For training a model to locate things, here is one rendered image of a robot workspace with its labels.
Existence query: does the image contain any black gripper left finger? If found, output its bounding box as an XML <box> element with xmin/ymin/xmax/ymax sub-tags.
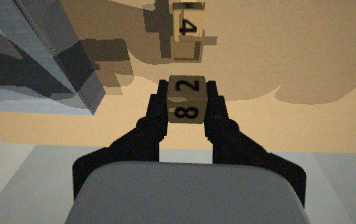
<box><xmin>72</xmin><ymin>80</ymin><xmax>168</xmax><ymax>201</ymax></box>

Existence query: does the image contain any tan cube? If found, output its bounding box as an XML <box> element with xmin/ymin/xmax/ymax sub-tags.
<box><xmin>173</xmin><ymin>3</ymin><xmax>204</xmax><ymax>42</ymax></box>
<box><xmin>166</xmin><ymin>75</ymin><xmax>208</xmax><ymax>124</ymax></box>

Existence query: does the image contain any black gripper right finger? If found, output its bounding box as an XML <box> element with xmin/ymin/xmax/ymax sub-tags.
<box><xmin>204</xmin><ymin>80</ymin><xmax>306</xmax><ymax>210</ymax></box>

